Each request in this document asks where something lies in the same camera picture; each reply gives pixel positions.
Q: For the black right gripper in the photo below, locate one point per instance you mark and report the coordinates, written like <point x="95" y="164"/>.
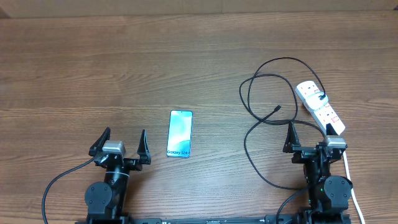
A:
<point x="303" y="152"/>

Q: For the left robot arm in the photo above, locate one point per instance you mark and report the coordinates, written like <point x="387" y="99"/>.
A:
<point x="105" y="200"/>

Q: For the Samsung Galaxy smartphone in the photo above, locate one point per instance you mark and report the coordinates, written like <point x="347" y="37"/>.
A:
<point x="180" y="134"/>

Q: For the white power strip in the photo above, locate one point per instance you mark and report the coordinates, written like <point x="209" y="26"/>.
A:
<point x="324" y="115"/>

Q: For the white charger adapter plug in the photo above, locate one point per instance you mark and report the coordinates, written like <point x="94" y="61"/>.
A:
<point x="315" y="101"/>

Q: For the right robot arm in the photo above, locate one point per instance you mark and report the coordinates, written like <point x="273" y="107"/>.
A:
<point x="328" y="194"/>

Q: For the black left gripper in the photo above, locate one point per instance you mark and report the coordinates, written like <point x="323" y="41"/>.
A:
<point x="134" y="163"/>

